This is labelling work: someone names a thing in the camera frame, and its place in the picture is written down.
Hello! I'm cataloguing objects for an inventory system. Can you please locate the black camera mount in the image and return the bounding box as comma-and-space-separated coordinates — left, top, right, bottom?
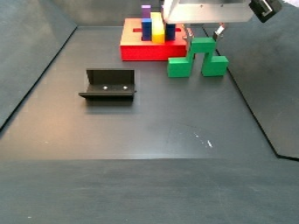
249, 0, 283, 23

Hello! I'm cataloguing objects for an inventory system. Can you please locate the green arch-shaped block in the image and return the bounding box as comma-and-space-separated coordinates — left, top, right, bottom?
167, 38, 230, 78

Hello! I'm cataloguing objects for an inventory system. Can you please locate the blue right block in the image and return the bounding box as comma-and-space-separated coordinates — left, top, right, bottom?
164, 24, 175, 41

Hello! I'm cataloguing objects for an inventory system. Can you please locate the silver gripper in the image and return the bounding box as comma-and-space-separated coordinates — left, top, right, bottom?
163, 0, 254, 43

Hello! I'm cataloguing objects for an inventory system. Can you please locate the yellow arch block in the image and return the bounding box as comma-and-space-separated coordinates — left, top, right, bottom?
151, 12, 164, 44

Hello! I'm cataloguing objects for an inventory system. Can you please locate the red base board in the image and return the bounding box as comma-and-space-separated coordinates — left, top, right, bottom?
119, 18, 187, 61

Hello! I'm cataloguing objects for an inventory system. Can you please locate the black angle bracket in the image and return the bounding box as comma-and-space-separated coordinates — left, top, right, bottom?
79, 68, 136, 99

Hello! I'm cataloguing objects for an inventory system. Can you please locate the blue block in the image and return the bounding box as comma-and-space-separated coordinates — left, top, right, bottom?
164, 24, 175, 41
142, 18, 152, 41

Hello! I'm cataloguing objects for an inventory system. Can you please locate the blue left block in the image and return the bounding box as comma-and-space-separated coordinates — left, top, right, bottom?
142, 18, 152, 41

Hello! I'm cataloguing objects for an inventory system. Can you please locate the purple block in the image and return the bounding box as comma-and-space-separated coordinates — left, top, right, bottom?
142, 4, 151, 18

